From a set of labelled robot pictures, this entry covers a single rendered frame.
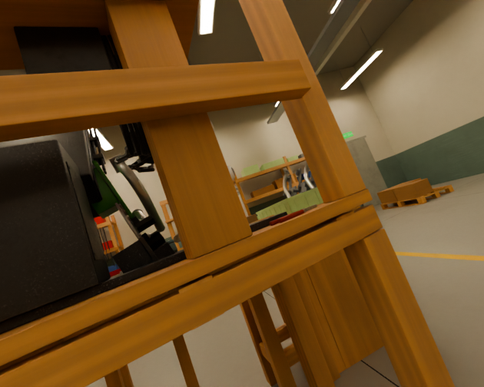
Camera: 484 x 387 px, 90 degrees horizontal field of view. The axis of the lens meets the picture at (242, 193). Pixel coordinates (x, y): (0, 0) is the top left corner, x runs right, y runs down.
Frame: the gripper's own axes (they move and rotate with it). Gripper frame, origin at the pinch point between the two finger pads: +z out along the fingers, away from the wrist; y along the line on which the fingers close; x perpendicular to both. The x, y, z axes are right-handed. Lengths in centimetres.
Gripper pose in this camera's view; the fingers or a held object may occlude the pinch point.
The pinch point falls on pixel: (123, 164)
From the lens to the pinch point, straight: 88.4
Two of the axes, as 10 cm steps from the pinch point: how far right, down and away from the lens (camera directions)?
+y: -1.7, -7.7, -6.1
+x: 6.4, 3.8, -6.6
